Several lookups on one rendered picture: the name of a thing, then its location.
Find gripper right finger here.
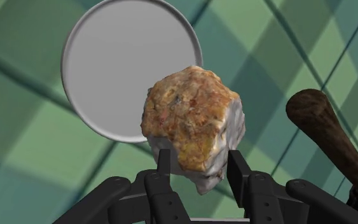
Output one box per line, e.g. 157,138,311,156
226,150,358,224

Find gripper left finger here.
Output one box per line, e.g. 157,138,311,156
53,148,193,224

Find orange and white rough lump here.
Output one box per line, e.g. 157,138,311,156
140,65,246,195

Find grey round plate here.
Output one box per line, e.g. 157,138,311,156
60,0,203,144

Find brown wooden handled tool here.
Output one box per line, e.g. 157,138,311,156
285,88,358,221

